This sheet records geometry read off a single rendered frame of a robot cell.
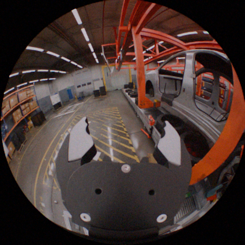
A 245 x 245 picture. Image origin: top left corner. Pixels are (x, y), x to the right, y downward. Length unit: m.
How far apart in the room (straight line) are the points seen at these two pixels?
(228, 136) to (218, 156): 0.15
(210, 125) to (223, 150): 0.62
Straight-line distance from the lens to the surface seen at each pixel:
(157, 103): 2.22
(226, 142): 0.61
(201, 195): 1.51
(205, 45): 3.85
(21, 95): 10.16
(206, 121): 1.21
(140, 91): 1.92
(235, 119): 0.57
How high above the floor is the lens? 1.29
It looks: 32 degrees down
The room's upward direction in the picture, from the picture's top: 7 degrees counter-clockwise
